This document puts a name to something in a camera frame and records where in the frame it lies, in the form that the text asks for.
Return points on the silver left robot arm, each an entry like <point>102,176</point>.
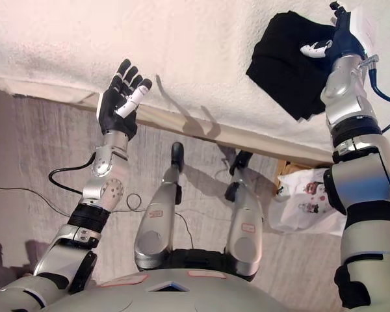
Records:
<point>100,191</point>

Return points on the white terry blanket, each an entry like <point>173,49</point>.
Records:
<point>149,39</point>

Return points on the brown woven basket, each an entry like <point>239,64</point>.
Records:
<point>284,165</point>

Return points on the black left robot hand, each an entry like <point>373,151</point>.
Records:
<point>112,110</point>

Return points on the silver left robot leg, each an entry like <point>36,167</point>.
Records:
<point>156,221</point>

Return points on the silver right robot leg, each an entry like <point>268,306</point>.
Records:
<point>247,221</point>

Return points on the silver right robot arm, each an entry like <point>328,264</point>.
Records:
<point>360,182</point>

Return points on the tan upholstered bed frame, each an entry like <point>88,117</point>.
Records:
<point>247,136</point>

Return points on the grey robot torso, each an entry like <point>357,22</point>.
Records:
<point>165,299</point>

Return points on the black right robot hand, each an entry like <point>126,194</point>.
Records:
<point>344,35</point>

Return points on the white printed cloth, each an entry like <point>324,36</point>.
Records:
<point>299,214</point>

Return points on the black clothes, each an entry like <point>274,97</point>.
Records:
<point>279,71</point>

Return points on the silver robot leg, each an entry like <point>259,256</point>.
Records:
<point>247,221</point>
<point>156,221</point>

